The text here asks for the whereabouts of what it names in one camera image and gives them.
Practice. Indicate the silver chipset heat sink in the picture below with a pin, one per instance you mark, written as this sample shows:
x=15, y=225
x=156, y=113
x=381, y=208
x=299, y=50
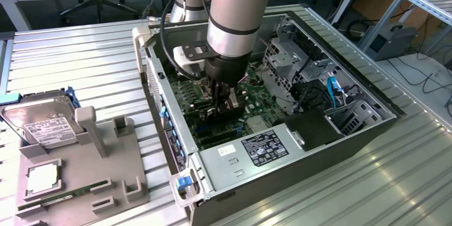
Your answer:
x=259, y=125

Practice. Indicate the grey machine box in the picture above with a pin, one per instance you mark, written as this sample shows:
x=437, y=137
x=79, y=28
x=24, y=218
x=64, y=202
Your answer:
x=392, y=43

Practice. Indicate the black expansion slot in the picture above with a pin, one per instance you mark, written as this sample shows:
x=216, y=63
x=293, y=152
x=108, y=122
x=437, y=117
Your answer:
x=216, y=136

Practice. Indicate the open black PC case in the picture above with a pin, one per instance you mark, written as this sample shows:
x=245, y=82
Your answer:
x=300, y=183

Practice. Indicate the silver perforated drive cage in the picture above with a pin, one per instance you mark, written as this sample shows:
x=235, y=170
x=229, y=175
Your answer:
x=283, y=62

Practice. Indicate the silver disk bay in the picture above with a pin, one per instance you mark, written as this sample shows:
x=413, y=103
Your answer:
x=353, y=120

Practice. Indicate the blue case latch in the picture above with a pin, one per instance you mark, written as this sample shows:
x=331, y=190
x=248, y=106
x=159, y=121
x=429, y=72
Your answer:
x=183, y=182

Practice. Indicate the black plastic shroud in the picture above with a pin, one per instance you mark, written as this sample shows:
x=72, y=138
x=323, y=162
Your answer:
x=311, y=130

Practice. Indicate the blue disk caddy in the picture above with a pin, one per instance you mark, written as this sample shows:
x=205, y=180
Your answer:
x=8, y=99

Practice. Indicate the green motherboard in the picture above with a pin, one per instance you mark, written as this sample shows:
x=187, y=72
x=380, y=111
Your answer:
x=261, y=96

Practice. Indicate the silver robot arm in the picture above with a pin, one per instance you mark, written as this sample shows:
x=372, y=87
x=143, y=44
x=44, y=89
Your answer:
x=236, y=11

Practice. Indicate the silver power supply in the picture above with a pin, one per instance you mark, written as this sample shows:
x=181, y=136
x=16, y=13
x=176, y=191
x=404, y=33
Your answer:
x=229, y=167

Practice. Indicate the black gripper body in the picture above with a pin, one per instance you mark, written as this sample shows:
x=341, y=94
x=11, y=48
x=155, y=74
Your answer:
x=227, y=71

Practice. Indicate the aluminium frame table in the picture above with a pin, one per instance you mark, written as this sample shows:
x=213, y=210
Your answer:
x=427, y=1

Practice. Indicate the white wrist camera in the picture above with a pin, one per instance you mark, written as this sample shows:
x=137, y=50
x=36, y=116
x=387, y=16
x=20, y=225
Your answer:
x=185, y=59

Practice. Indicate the green GPU with black fan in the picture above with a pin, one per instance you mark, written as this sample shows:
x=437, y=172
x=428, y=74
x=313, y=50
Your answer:
x=227, y=116

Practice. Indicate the silver CPU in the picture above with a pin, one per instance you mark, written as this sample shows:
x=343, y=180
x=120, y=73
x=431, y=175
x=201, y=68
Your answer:
x=41, y=179

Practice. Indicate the grey parts rack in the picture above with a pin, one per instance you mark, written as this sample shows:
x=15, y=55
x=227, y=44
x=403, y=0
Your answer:
x=88, y=173

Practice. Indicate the silver hard disk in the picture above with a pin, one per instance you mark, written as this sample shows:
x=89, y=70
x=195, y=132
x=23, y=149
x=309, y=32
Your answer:
x=41, y=130

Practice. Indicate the black office chair base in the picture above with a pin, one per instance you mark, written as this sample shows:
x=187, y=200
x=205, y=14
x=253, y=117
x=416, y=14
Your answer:
x=99, y=5

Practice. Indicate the green RAM stick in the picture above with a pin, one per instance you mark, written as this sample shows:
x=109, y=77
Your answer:
x=71, y=193

